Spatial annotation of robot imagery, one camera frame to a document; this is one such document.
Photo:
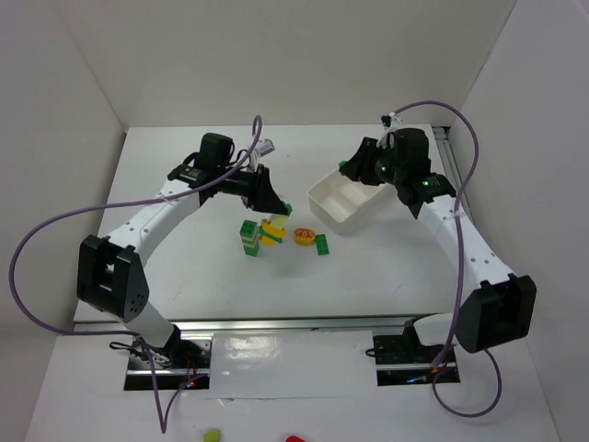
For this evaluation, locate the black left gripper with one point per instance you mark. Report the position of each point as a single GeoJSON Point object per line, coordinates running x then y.
{"type": "Point", "coordinates": [257, 187]}

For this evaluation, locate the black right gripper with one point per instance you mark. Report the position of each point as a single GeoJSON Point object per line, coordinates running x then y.
{"type": "Point", "coordinates": [366, 161]}

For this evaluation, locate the pale yellow-green lego brick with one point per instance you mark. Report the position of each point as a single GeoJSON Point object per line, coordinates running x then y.
{"type": "Point", "coordinates": [280, 221]}

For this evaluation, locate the white divided plastic container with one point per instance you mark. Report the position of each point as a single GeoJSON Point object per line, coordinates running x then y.
{"type": "Point", "coordinates": [340, 203]}

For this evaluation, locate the yellow and green lego stack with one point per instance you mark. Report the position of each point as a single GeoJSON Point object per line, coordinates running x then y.
{"type": "Point", "coordinates": [269, 235]}

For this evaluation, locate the green and cream lego stack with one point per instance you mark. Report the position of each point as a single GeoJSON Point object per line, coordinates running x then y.
{"type": "Point", "coordinates": [250, 237]}

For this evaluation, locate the yellow round printed lego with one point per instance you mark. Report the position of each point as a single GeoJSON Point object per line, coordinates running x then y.
{"type": "Point", "coordinates": [304, 236]}

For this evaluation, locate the green lego brick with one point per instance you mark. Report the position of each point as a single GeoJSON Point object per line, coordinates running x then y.
{"type": "Point", "coordinates": [322, 245]}

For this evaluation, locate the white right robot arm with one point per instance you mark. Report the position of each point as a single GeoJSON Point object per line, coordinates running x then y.
{"type": "Point", "coordinates": [493, 305]}

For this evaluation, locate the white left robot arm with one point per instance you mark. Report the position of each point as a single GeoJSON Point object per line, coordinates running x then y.
{"type": "Point", "coordinates": [110, 271]}

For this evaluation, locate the lime green block foreground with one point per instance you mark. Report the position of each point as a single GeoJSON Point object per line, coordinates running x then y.
{"type": "Point", "coordinates": [213, 435]}

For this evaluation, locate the aluminium rail right side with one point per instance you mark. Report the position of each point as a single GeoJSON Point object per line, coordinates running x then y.
{"type": "Point", "coordinates": [447, 155]}

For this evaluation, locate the aluminium rail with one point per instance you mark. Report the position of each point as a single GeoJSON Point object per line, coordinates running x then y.
{"type": "Point", "coordinates": [388, 323]}
{"type": "Point", "coordinates": [447, 155]}

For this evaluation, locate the aluminium rail front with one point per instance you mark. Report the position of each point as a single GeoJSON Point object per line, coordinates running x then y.
{"type": "Point", "coordinates": [388, 323]}

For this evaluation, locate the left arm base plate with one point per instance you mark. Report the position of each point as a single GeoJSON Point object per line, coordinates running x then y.
{"type": "Point", "coordinates": [169, 375]}

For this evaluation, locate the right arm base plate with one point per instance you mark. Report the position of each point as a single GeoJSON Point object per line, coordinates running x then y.
{"type": "Point", "coordinates": [401, 360]}

